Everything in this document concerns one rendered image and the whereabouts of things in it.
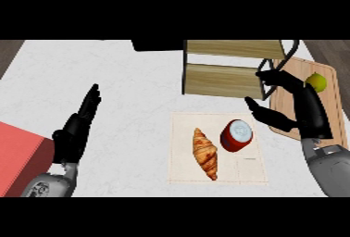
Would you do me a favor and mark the wooden tiered shelf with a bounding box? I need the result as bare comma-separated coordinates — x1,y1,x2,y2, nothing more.
180,40,301,101

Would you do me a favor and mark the wooden cutting board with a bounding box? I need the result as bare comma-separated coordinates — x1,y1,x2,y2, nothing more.
267,56,350,150

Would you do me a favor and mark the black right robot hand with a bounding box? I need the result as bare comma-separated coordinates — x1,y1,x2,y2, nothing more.
243,69,334,141

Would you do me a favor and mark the beige placemat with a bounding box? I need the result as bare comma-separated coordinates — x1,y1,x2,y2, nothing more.
168,111,269,185

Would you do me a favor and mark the black appliance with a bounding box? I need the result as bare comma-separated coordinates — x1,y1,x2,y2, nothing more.
130,40,186,53

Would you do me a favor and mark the yellow-green lemon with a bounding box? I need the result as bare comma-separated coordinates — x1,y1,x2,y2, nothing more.
304,72,329,94

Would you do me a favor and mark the red box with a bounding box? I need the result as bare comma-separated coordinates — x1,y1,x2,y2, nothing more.
0,121,56,198

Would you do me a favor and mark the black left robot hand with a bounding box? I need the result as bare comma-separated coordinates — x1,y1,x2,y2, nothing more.
50,83,103,165

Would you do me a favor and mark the red can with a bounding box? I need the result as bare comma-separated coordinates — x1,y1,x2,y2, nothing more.
218,118,254,153

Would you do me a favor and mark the golden brown croissant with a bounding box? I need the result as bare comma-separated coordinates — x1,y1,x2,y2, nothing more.
192,127,218,181

